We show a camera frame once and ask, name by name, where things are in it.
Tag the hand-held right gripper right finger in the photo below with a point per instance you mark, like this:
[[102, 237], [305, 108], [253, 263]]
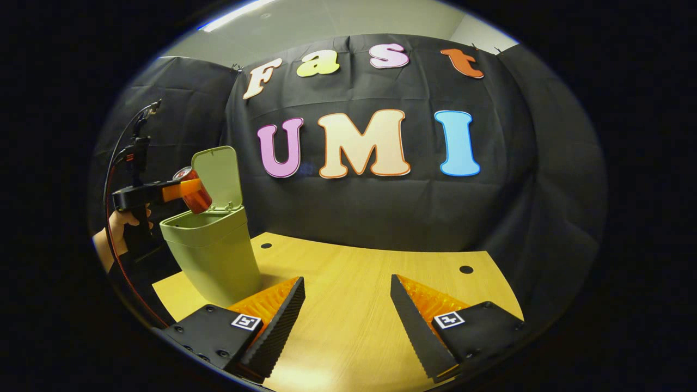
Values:
[[414, 326]]

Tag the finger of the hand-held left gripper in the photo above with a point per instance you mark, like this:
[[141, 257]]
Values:
[[177, 191]]

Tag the green desktop garbage bin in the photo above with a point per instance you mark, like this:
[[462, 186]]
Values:
[[212, 256]]

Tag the red pop can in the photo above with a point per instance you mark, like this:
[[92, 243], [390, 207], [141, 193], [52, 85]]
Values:
[[199, 198]]

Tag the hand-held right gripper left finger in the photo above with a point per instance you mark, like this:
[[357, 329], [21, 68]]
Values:
[[277, 326]]

